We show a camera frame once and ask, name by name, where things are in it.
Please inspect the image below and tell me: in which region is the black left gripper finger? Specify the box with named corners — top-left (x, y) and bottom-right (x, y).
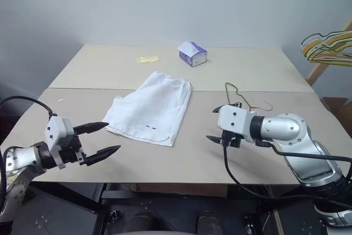
top-left (84, 144), bottom-right (122, 166)
top-left (73, 121), bottom-right (108, 136)

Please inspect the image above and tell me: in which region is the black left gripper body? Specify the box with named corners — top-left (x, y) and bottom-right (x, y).
top-left (56, 132), bottom-right (87, 167)

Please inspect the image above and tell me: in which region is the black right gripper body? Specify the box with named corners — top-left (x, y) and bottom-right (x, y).
top-left (219, 129), bottom-right (243, 148)

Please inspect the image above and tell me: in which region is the thin wire clothes hanger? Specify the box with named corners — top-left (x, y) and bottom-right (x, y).
top-left (224, 81), bottom-right (274, 113)

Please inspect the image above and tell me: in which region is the white shorts garment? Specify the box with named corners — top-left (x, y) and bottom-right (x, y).
top-left (102, 70), bottom-right (193, 147)

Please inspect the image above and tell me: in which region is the purple white tissue box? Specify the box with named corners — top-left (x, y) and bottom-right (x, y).
top-left (178, 41), bottom-right (208, 68)

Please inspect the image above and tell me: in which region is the dark rounded shape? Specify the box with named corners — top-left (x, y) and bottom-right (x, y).
top-left (197, 210), bottom-right (224, 235)
top-left (131, 212), bottom-right (166, 235)

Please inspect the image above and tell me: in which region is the yellow plastic wrapper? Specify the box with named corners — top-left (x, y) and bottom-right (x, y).
top-left (136, 54), bottom-right (161, 64)

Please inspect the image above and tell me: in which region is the wooden clothes rack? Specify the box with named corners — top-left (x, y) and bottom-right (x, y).
top-left (306, 17), bottom-right (352, 86)

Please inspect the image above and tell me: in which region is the brown wooden furniture piece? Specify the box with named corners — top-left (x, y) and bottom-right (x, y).
top-left (320, 96), bottom-right (352, 137)

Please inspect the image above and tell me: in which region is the bunch of coloured hangers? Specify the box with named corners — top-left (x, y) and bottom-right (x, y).
top-left (301, 33), bottom-right (352, 59)

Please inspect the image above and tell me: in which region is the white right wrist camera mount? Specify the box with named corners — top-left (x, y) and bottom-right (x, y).
top-left (216, 104), bottom-right (260, 138)

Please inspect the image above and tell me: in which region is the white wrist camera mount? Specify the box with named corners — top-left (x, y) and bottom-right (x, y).
top-left (216, 104), bottom-right (260, 138)
top-left (45, 116), bottom-right (75, 170)

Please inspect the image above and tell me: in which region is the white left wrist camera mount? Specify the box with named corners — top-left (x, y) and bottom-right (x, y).
top-left (45, 116), bottom-right (75, 170)

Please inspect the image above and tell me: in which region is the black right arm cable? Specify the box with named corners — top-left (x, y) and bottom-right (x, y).
top-left (222, 138), bottom-right (352, 211)

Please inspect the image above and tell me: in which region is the black table frame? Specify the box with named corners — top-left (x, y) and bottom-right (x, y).
top-left (90, 182), bottom-right (278, 235)

